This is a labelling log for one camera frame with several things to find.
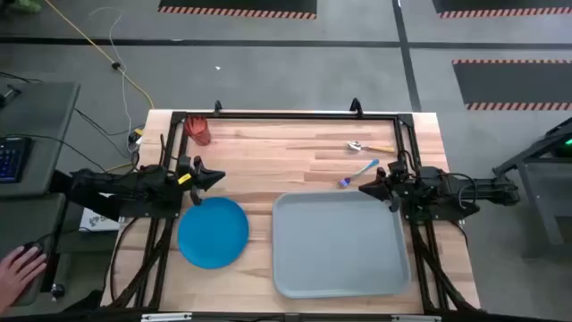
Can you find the white printed box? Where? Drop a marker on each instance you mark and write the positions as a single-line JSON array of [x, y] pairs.
[[96, 222]]

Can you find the dark metal cart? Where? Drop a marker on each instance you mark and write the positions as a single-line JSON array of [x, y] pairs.
[[536, 179]]

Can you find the black hazard-striped floor mat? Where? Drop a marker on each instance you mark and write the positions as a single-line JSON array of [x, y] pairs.
[[500, 5], [514, 82], [237, 5]]

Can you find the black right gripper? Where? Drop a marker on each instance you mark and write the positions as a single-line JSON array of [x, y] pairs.
[[393, 190]]

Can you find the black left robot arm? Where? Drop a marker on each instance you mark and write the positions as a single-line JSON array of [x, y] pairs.
[[116, 184]]

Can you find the orange translucent cup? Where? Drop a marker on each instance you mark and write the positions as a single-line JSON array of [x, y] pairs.
[[198, 130]]

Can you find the green object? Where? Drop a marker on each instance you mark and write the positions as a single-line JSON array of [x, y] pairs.
[[27, 5]]

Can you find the black caster wheel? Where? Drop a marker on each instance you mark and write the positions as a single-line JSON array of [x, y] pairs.
[[57, 291]]

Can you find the person's hand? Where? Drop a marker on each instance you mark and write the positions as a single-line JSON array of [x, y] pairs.
[[15, 273]]

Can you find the grey plastic tray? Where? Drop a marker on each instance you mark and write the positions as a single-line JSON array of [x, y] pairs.
[[339, 243]]

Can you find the grey side desk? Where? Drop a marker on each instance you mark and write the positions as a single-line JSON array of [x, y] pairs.
[[36, 134]]

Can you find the black backlit keyboard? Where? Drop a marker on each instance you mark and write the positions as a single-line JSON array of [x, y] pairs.
[[12, 158]]

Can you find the black frame clamp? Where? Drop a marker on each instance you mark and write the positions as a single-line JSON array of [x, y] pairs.
[[217, 107], [356, 107]]

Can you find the silver metal bracket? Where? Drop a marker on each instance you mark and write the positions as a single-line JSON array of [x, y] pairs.
[[166, 317], [415, 318]]

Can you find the blue round plate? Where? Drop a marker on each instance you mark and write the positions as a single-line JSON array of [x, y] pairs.
[[213, 233]]

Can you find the black aluminium table frame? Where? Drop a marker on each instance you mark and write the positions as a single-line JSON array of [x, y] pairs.
[[290, 116]]

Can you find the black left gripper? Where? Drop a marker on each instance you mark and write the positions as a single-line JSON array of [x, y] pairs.
[[196, 179]]

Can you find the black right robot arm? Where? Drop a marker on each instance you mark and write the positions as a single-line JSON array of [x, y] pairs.
[[469, 190]]

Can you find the white power strip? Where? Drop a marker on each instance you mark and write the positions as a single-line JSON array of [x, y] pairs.
[[134, 139]]

